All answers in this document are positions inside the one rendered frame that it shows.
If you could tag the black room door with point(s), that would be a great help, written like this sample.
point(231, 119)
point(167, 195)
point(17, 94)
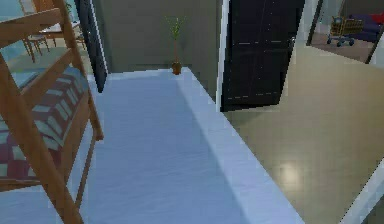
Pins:
point(93, 43)
point(260, 53)

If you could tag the wooden chair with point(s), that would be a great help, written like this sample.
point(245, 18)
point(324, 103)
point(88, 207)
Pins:
point(33, 41)

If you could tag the wooden bunk bed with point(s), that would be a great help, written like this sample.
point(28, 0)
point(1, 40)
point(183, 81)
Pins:
point(20, 120)

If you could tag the yellow wheeled cart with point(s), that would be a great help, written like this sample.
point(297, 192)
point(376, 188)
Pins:
point(345, 28)

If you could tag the red and grey checked blanket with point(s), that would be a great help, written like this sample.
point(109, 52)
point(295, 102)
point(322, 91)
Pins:
point(50, 113)

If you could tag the wooden dining table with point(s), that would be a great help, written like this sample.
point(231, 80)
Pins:
point(61, 30)

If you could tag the potted green house plant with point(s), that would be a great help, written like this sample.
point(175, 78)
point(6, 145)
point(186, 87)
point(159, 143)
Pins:
point(176, 46)

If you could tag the red cushion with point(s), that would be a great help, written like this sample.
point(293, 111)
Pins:
point(378, 17)

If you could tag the dark blue sofa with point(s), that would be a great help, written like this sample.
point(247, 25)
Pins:
point(368, 28)

